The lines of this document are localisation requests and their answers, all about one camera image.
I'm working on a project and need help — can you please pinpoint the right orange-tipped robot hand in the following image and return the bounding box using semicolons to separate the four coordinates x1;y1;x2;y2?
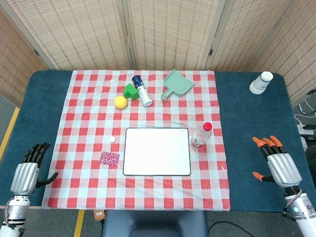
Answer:
252;135;303;190

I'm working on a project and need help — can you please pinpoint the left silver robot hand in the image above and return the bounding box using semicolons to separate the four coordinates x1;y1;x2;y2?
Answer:
9;142;59;196

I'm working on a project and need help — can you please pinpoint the white power strip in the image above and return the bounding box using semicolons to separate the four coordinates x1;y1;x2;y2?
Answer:
297;124;316;135

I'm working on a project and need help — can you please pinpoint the dark blue table cover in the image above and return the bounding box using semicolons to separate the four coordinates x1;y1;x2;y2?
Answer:
0;70;316;213

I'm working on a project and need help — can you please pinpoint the white paper cup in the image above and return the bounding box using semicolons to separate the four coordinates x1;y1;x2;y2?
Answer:
249;71;274;95

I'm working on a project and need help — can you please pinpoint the clear bottle red cap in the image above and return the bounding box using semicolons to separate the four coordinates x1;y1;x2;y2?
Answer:
191;122;213;150

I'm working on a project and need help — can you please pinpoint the woven folding screen panel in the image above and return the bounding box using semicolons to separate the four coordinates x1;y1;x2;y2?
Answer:
249;0;316;107
122;0;227;71
0;0;135;71
204;0;297;72
0;4;47;107

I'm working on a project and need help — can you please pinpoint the yellow ball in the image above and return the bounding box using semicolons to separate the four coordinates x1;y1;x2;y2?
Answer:
114;95;128;110

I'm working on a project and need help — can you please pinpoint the red white checkered tablecloth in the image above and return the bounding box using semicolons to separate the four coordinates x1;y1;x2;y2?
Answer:
41;70;232;212

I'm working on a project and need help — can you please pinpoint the white board black rim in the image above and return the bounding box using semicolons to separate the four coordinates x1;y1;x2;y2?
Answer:
122;127;192;176

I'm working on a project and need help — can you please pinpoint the pale green dustpan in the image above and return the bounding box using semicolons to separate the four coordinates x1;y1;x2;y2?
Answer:
160;69;196;100

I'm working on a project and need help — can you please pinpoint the blue chair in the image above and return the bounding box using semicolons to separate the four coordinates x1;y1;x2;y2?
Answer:
101;209;209;237

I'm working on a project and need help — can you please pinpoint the green toy block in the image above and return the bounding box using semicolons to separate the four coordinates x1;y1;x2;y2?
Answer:
122;83;139;100

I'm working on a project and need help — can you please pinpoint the white can blue cap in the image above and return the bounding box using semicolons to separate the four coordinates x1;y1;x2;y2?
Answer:
131;75;153;107

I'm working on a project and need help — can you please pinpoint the black floor cable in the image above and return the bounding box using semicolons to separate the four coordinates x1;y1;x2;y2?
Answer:
208;220;250;237

